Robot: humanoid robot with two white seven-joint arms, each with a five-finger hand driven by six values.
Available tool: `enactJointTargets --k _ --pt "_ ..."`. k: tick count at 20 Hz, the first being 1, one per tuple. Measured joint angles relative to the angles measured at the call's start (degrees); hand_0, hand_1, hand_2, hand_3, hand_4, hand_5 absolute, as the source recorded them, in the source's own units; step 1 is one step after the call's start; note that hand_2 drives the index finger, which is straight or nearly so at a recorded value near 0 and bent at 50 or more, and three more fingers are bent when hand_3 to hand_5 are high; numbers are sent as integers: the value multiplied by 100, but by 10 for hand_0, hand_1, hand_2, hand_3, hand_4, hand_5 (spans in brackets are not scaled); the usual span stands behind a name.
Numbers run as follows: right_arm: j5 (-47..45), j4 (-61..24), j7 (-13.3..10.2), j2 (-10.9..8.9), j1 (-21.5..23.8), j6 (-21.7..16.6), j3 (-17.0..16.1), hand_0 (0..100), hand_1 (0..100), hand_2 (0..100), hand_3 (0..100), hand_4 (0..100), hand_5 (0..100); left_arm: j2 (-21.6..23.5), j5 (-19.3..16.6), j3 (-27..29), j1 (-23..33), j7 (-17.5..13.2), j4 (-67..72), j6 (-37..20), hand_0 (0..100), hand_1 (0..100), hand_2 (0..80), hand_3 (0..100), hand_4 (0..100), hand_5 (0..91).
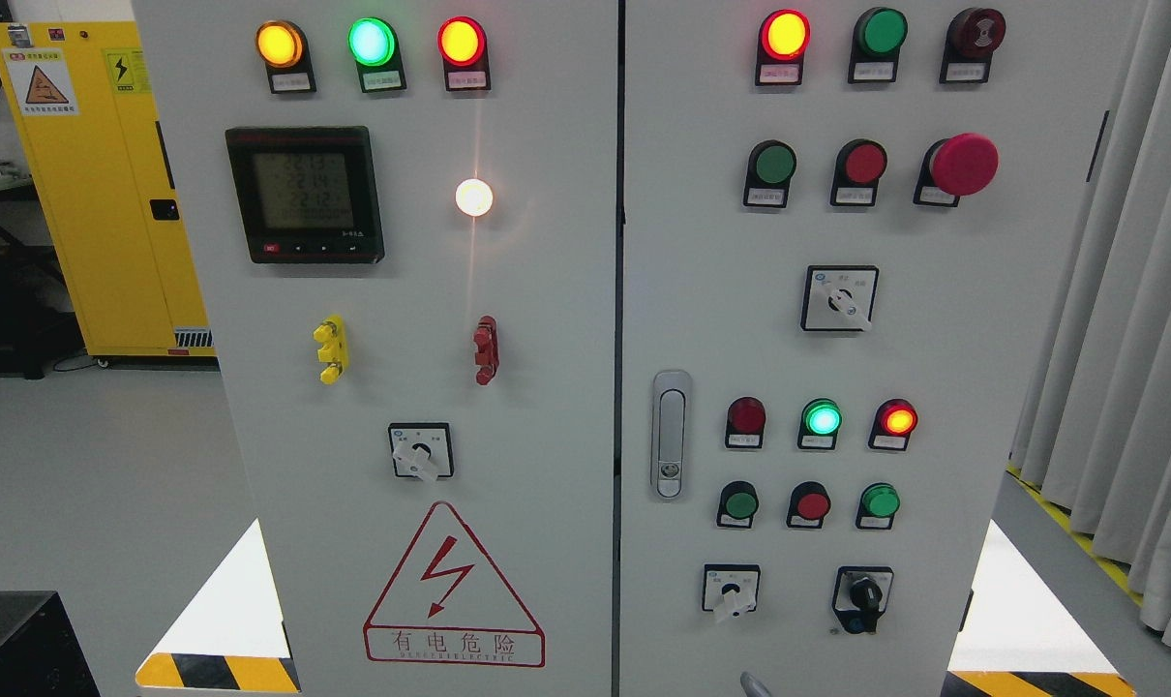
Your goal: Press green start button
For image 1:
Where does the lit green indicator lamp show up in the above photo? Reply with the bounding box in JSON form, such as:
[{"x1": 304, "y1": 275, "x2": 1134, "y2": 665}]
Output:
[{"x1": 796, "y1": 398, "x2": 842, "y2": 451}]

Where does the black key selector switch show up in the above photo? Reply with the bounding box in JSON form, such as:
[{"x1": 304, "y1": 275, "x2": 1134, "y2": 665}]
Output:
[{"x1": 830, "y1": 565, "x2": 893, "y2": 635}]

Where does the green push button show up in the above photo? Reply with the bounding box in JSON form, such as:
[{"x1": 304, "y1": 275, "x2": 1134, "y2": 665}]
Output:
[
  {"x1": 715, "y1": 480, "x2": 760, "y2": 529},
  {"x1": 855, "y1": 481, "x2": 900, "y2": 529},
  {"x1": 744, "y1": 138, "x2": 797, "y2": 210}
]

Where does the green push button lower left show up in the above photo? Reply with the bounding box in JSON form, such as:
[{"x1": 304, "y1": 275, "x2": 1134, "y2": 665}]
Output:
[{"x1": 715, "y1": 480, "x2": 760, "y2": 529}]

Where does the lit red indicator lamp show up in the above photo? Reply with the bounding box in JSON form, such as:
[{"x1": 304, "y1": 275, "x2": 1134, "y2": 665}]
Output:
[{"x1": 868, "y1": 398, "x2": 918, "y2": 453}]

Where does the white lit indicator lamp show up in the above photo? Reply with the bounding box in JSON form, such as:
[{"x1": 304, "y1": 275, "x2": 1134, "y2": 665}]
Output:
[{"x1": 454, "y1": 177, "x2": 495, "y2": 218}]

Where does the black digital power meter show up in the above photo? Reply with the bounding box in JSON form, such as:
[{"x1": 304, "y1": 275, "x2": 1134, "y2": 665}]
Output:
[{"x1": 225, "y1": 125, "x2": 385, "y2": 264}]

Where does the green indicator lamp top left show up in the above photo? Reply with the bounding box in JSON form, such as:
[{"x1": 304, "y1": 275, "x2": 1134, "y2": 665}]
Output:
[{"x1": 347, "y1": 16, "x2": 408, "y2": 93}]

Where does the red push button upper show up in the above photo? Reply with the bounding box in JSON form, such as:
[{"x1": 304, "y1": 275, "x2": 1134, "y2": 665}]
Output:
[{"x1": 829, "y1": 138, "x2": 889, "y2": 207}]

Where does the upper right selector switch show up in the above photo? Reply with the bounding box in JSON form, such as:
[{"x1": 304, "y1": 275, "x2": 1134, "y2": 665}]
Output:
[{"x1": 799, "y1": 265, "x2": 881, "y2": 332}]

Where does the red indicator lamp top right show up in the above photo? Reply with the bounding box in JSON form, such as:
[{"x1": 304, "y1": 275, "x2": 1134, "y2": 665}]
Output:
[{"x1": 754, "y1": 8, "x2": 812, "y2": 87}]

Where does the green push button upper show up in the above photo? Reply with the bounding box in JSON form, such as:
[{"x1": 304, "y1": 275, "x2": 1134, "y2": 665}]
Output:
[{"x1": 744, "y1": 138, "x2": 797, "y2": 210}]

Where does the yellow terminal connector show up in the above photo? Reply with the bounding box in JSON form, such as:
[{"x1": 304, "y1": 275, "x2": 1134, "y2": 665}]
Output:
[{"x1": 313, "y1": 315, "x2": 349, "y2": 385}]

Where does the left grey cabinet door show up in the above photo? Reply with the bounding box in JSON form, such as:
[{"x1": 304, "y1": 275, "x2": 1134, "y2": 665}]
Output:
[{"x1": 133, "y1": 1, "x2": 619, "y2": 696}]

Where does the dark red indicator lamp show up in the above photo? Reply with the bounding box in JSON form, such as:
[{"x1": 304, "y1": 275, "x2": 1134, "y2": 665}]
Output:
[{"x1": 724, "y1": 396, "x2": 766, "y2": 449}]

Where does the grey curtain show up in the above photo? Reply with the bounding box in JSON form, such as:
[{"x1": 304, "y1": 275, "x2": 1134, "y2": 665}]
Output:
[{"x1": 1013, "y1": 1, "x2": 1171, "y2": 648}]

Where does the yellow safety storage cabinet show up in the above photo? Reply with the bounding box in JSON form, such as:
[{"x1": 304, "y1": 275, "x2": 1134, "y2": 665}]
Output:
[{"x1": 0, "y1": 21, "x2": 215, "y2": 360}]

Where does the red emergency stop mushroom button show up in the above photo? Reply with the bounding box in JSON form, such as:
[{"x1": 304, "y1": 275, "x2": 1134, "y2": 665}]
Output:
[{"x1": 913, "y1": 134, "x2": 1000, "y2": 209}]

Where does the green indicator lamp top right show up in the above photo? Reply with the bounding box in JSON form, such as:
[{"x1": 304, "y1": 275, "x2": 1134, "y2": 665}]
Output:
[{"x1": 847, "y1": 6, "x2": 909, "y2": 84}]

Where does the left door selector switch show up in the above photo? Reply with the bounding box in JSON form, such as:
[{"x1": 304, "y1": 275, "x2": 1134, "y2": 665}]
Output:
[{"x1": 388, "y1": 422, "x2": 456, "y2": 481}]

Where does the green push button lower right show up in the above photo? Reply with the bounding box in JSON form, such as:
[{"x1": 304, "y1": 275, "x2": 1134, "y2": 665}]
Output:
[{"x1": 855, "y1": 481, "x2": 900, "y2": 529}]

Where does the lower white selector switch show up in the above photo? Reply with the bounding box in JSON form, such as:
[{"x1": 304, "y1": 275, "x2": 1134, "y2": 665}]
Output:
[{"x1": 701, "y1": 563, "x2": 762, "y2": 623}]

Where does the red push button lower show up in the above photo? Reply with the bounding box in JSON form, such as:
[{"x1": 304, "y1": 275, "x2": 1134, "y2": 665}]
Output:
[{"x1": 786, "y1": 481, "x2": 830, "y2": 529}]

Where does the red indicator lamp top left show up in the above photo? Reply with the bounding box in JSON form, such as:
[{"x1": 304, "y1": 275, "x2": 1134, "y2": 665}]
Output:
[{"x1": 436, "y1": 15, "x2": 492, "y2": 93}]

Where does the grey cabinet door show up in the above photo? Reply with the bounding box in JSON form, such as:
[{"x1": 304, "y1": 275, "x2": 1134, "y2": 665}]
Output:
[
  {"x1": 133, "y1": 1, "x2": 619, "y2": 696},
  {"x1": 616, "y1": 1, "x2": 1143, "y2": 696}
]

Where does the red terminal connector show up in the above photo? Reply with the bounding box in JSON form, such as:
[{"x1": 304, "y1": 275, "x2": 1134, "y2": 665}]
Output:
[{"x1": 473, "y1": 315, "x2": 500, "y2": 385}]

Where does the red push button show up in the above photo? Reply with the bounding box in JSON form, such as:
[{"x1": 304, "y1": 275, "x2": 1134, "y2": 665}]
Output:
[
  {"x1": 829, "y1": 138, "x2": 889, "y2": 207},
  {"x1": 786, "y1": 481, "x2": 830, "y2": 529}
]

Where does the right grey cabinet door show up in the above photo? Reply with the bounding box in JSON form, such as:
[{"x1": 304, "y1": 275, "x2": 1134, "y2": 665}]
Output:
[{"x1": 616, "y1": 1, "x2": 1143, "y2": 696}]

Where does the silver cabinet door handle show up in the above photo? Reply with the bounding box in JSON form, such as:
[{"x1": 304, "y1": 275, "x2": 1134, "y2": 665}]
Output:
[{"x1": 650, "y1": 370, "x2": 692, "y2": 501}]

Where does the black box bottom left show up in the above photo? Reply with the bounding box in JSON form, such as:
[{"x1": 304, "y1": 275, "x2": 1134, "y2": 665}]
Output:
[{"x1": 0, "y1": 592, "x2": 100, "y2": 696}]

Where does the yellow indicator lamp top left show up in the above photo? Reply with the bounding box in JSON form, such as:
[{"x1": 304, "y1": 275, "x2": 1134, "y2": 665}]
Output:
[{"x1": 256, "y1": 19, "x2": 316, "y2": 94}]

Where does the red electric hazard warning sticker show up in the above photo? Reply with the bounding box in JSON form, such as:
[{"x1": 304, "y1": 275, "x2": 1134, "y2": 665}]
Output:
[{"x1": 363, "y1": 501, "x2": 547, "y2": 669}]

